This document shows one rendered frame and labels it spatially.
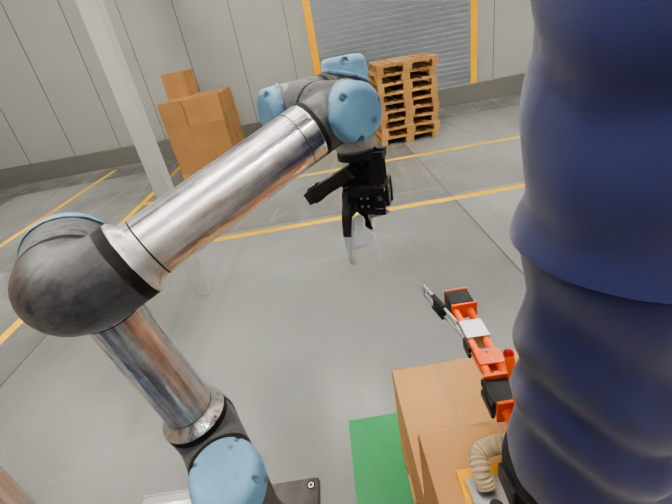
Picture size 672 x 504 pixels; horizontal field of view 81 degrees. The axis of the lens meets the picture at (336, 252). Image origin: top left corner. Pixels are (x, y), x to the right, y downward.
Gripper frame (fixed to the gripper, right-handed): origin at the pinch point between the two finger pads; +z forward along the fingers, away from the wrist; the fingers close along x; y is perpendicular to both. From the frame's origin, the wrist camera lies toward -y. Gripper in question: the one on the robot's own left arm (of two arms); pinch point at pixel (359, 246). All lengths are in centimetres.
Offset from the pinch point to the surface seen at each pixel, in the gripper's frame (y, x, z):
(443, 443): 16, -7, 50
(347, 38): -254, 840, -31
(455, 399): 15, 40, 90
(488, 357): 25.4, 8.4, 35.5
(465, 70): -20, 932, 74
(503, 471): 27.3, -27.8, 23.7
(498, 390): 27.4, -1.8, 35.2
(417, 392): 0, 41, 90
